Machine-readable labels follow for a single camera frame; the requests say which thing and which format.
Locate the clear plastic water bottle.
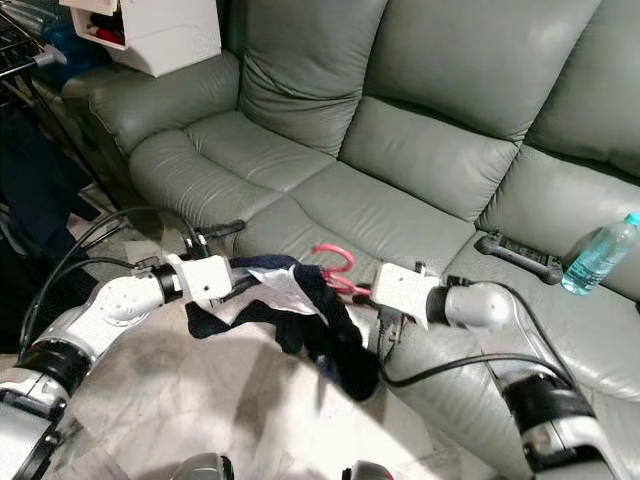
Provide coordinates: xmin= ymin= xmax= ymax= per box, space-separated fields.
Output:
xmin=560 ymin=212 xmax=640 ymax=297

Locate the red plastic hanger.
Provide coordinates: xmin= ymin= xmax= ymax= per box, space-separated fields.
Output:
xmin=310 ymin=243 xmax=376 ymax=301

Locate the black grey print garment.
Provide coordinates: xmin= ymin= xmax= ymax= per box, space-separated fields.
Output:
xmin=0 ymin=250 xmax=61 ymax=356

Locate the grey leather sofa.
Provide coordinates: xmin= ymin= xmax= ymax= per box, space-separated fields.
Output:
xmin=60 ymin=0 xmax=640 ymax=480

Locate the white printed paper sheet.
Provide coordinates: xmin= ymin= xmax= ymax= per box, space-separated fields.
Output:
xmin=60 ymin=0 xmax=121 ymax=16

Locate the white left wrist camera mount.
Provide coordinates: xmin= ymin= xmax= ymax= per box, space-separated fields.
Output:
xmin=165 ymin=253 xmax=234 ymax=306

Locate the grey left robot leg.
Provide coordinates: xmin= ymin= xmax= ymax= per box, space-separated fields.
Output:
xmin=175 ymin=453 xmax=236 ymax=480

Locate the small red object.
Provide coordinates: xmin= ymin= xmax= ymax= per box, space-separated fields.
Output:
xmin=93 ymin=20 xmax=133 ymax=46

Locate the grey right robot leg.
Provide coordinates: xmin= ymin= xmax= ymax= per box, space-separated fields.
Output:
xmin=345 ymin=460 xmax=401 ymax=480

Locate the navy and white garment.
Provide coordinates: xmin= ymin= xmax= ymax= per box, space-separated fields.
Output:
xmin=185 ymin=254 xmax=383 ymax=403

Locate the grey robot leg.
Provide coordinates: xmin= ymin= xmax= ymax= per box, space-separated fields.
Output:
xmin=175 ymin=453 xmax=236 ymax=480
xmin=345 ymin=460 xmax=401 ymax=480

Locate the grey handheld controller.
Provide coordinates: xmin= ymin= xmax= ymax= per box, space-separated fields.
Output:
xmin=475 ymin=232 xmax=566 ymax=286

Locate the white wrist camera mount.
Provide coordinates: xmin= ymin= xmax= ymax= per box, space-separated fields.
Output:
xmin=370 ymin=262 xmax=444 ymax=329
xmin=165 ymin=253 xmax=234 ymax=306

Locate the white storage box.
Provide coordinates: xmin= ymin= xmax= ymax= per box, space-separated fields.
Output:
xmin=58 ymin=0 xmax=223 ymax=79

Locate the dark navy hanging garment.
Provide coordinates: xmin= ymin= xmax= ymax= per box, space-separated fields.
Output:
xmin=0 ymin=105 xmax=101 ymax=261

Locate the black metal drying rack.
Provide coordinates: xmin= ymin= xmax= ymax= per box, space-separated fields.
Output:
xmin=0 ymin=0 xmax=111 ymax=216

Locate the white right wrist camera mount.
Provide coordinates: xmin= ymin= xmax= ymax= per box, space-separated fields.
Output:
xmin=370 ymin=262 xmax=444 ymax=329

